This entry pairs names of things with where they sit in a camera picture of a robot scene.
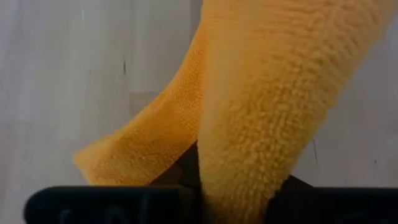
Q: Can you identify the orange microfiber towel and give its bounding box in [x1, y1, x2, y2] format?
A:
[73, 0, 398, 224]

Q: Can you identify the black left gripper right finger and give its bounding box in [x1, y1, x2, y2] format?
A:
[266, 175, 313, 195]

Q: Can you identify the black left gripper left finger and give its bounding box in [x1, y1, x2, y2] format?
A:
[149, 141, 202, 189]

